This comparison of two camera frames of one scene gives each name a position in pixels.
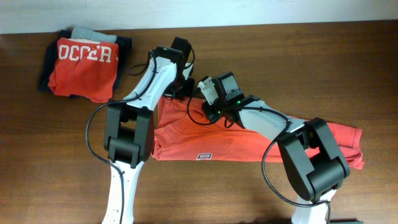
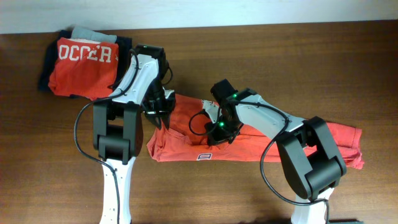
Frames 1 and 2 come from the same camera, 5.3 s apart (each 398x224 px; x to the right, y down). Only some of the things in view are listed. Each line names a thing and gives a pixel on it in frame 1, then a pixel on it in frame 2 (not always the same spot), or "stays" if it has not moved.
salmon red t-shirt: [185, 129] stays
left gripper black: [188, 91] to [165, 112]
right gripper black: [212, 116] to [216, 138]
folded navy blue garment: [124, 44] stays
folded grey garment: [80, 33] stays
